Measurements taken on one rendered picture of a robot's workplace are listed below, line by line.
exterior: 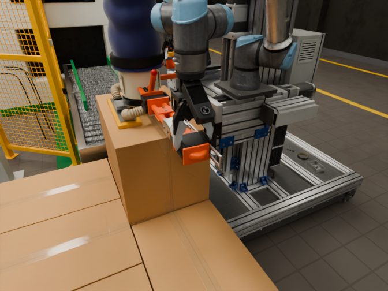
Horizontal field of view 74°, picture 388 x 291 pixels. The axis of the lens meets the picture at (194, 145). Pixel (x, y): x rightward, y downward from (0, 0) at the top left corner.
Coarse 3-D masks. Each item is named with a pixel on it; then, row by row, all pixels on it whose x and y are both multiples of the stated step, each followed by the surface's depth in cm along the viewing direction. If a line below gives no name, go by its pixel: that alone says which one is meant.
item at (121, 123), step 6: (108, 102) 128; (114, 108) 120; (126, 108) 114; (132, 108) 121; (114, 114) 115; (120, 114) 114; (120, 120) 109; (126, 120) 109; (132, 120) 110; (138, 120) 110; (120, 126) 106; (126, 126) 107; (132, 126) 108
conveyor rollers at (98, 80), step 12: (72, 72) 327; (84, 72) 325; (96, 72) 323; (108, 72) 322; (72, 84) 284; (84, 84) 282; (96, 84) 286; (108, 84) 283; (96, 108) 227; (84, 120) 208; (96, 120) 206; (84, 132) 189; (96, 132) 190
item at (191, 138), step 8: (184, 136) 71; (192, 136) 71; (200, 136) 71; (184, 144) 68; (192, 144) 67; (200, 144) 67; (208, 144) 68; (184, 152) 66; (208, 152) 69; (184, 160) 67; (192, 160) 68; (200, 160) 69
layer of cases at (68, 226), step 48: (0, 192) 134; (48, 192) 134; (96, 192) 134; (0, 240) 109; (48, 240) 109; (96, 240) 109; (144, 240) 109; (192, 240) 109; (240, 240) 109; (0, 288) 91; (48, 288) 91; (96, 288) 91; (144, 288) 91; (192, 288) 91; (240, 288) 91
